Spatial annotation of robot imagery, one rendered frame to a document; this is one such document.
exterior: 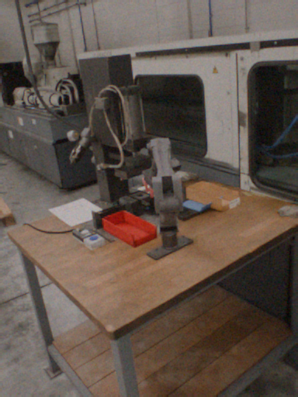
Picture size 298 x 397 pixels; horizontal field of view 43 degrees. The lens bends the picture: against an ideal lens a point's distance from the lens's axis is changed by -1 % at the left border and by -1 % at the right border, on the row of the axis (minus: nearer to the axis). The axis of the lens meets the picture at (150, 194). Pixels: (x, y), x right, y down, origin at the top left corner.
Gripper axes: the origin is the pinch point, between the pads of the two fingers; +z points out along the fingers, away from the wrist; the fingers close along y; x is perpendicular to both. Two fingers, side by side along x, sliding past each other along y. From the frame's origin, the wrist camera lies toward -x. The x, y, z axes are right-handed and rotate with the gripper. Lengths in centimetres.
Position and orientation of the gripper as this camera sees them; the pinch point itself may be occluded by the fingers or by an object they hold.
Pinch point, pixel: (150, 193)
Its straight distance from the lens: 159.0
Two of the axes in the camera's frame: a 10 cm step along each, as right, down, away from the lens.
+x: -7.8, 3.0, -5.6
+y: -5.9, -6.6, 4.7
